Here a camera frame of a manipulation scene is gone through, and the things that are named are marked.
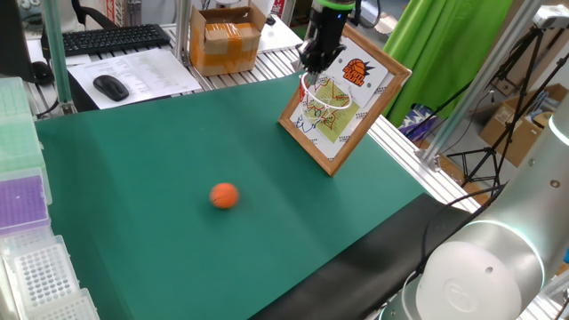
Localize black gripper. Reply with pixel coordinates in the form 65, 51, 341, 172
295, 4, 355, 86

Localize open cardboard box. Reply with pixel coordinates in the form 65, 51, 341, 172
478, 83, 569, 166

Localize slanted aluminium frame post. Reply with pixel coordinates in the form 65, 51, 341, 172
417, 0, 546, 172

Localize taped cardboard box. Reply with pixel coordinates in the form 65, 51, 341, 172
188, 3, 268, 77

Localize small orange basketball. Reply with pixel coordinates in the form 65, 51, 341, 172
209, 182, 240, 211

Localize white slam dunk card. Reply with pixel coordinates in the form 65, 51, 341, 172
322, 36, 389, 109

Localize blue patterned bag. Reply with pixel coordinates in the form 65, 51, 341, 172
398, 104, 435, 141

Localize black computer mouse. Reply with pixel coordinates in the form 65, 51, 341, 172
92, 74, 131, 102

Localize black office chair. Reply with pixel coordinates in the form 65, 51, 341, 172
69, 0, 113, 30

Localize green pipette tip box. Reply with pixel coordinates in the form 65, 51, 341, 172
0, 76, 48, 177

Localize black keyboard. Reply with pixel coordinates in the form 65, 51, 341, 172
40, 23, 172, 59

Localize black table mat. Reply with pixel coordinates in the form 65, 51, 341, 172
248, 193, 472, 320

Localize black monitor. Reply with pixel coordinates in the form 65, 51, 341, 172
0, 0, 36, 84

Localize wooden picture frame backboard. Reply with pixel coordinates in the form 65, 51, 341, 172
276, 22, 413, 178

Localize black tripod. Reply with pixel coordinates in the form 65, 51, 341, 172
446, 26, 569, 188

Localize white hoop with net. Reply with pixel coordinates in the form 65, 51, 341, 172
298, 70, 353, 134

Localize grey camera on tripod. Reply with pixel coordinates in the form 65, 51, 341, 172
532, 4, 569, 30

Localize bright green cloth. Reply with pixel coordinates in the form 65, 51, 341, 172
381, 0, 515, 128

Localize white pipette tip box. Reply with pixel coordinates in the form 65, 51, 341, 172
1, 233, 81, 312
26, 287, 101, 320

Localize printed paper sheets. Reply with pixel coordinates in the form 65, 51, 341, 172
66, 47, 204, 110

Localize upright aluminium frame post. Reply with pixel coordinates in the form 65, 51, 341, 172
39, 0, 76, 115
173, 0, 192, 63

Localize green table mat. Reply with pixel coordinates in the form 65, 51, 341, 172
34, 73, 428, 320

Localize purple pipette tip box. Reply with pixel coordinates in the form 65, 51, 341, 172
0, 167, 53, 233

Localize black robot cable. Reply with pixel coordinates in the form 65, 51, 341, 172
402, 180, 510, 285

